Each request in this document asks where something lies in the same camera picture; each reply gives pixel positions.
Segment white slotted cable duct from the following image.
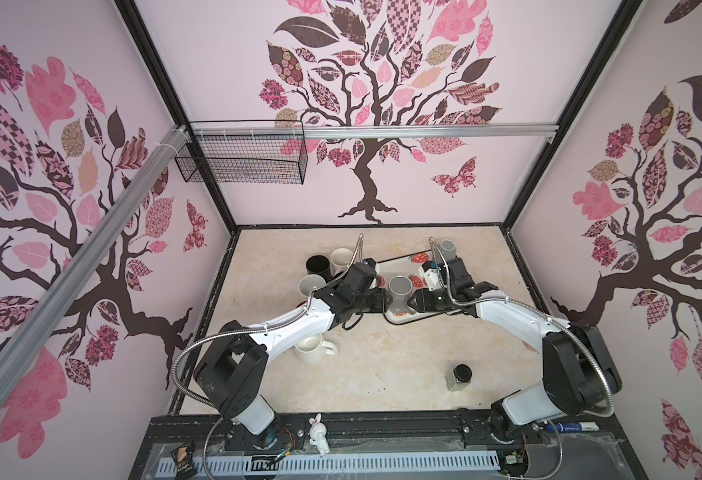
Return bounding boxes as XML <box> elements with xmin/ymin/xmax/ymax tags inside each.
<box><xmin>156</xmin><ymin>451</ymin><xmax>501</xmax><ymax>479</ymax></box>

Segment black mug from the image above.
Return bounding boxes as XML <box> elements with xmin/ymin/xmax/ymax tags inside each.
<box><xmin>305</xmin><ymin>255</ymin><xmax>332</xmax><ymax>281</ymax></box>

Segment diagonal aluminium rail left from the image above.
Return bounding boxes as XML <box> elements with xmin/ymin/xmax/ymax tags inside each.
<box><xmin>0</xmin><ymin>125</ymin><xmax>189</xmax><ymax>410</ymax></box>

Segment horizontal aluminium rail back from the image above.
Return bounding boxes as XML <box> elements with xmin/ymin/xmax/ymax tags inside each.
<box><xmin>192</xmin><ymin>123</ymin><xmax>559</xmax><ymax>140</ymax></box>

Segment small grey mug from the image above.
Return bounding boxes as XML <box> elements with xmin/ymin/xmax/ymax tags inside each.
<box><xmin>438</xmin><ymin>239</ymin><xmax>457</xmax><ymax>261</ymax></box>

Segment tall grey mug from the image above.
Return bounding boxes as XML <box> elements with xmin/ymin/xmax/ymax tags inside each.
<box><xmin>388</xmin><ymin>275</ymin><xmax>414</xmax><ymax>316</ymax></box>

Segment white round mug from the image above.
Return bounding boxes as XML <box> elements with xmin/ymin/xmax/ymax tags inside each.
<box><xmin>294</xmin><ymin>334</ymin><xmax>339</xmax><ymax>365</ymax></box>

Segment black front base frame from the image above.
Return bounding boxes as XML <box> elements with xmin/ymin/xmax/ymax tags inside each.
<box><xmin>128</xmin><ymin>409</ymin><xmax>647</xmax><ymax>479</ymax></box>

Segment black wire basket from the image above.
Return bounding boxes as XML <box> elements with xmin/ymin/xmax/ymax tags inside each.
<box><xmin>175</xmin><ymin>120</ymin><xmax>308</xmax><ymax>185</ymax></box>

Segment cream mug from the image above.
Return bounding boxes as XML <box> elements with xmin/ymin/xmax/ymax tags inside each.
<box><xmin>298</xmin><ymin>274</ymin><xmax>327</xmax><ymax>299</ymax></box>

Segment right metal flexible conduit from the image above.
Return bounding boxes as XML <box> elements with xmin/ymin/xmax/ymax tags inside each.
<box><xmin>427</xmin><ymin>236</ymin><xmax>617</xmax><ymax>480</ymax></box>

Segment blue white marker pen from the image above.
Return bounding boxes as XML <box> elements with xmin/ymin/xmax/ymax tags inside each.
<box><xmin>546</xmin><ymin>422</ymin><xmax>600</xmax><ymax>433</ymax></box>

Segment white rabbit figurine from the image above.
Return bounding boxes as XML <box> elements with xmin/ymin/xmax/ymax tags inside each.
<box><xmin>309</xmin><ymin>413</ymin><xmax>330</xmax><ymax>457</ymax></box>

